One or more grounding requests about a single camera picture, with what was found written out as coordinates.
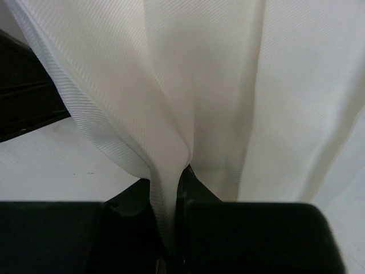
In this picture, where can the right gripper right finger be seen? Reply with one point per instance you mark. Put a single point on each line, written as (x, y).
(213, 236)

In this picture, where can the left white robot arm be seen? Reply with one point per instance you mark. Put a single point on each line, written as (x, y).
(29, 99)

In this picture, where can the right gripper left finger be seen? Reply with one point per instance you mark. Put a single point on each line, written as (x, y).
(117, 236)

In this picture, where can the white pleated skirt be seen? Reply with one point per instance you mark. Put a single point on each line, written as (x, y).
(263, 99)

